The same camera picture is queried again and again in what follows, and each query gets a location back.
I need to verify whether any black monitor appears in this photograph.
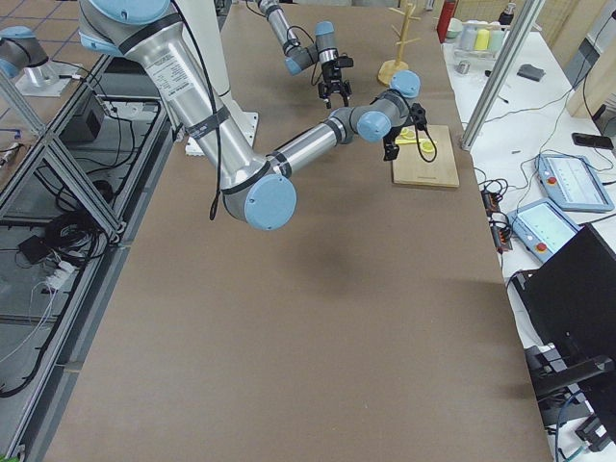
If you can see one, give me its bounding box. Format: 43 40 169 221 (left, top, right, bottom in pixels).
513 225 615 438

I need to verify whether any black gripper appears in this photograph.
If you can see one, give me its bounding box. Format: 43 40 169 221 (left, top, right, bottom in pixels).
382 117 415 162
318 61 351 109

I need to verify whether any small black square device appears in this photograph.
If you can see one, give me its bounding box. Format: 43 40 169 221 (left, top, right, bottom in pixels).
517 64 546 82

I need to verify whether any yellow cup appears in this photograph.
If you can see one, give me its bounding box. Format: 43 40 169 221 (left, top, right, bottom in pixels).
474 28 490 52

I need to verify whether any aluminium frame post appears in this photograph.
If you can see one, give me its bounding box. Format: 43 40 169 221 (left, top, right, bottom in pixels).
461 0 546 151

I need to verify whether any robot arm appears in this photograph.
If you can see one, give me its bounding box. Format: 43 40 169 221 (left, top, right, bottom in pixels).
79 1 423 230
252 0 354 109

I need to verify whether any wooden cup storage rack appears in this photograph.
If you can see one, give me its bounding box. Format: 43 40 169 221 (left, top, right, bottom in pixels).
376 1 419 86

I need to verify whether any wooden cutting board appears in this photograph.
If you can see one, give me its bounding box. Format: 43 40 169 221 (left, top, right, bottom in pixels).
392 125 459 188

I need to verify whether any light blue cup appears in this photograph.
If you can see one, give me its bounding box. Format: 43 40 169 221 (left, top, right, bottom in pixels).
487 29 505 55

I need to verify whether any small metal cup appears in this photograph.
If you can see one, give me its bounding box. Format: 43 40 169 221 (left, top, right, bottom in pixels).
456 61 471 75

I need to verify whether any grey cup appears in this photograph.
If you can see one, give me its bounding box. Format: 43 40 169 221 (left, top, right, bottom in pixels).
459 25 477 51

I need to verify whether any teach pendant tablet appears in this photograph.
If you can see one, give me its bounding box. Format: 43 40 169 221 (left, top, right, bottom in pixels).
507 198 581 263
537 154 614 213

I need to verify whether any lemon slice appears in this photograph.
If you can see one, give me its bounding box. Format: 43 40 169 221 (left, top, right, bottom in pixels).
419 139 436 154
400 127 416 140

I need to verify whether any red cylinder container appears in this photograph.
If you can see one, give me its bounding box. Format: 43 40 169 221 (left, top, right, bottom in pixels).
436 0 456 43

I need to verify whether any black smartphone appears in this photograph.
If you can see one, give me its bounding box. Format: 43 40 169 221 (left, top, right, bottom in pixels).
572 133 614 150

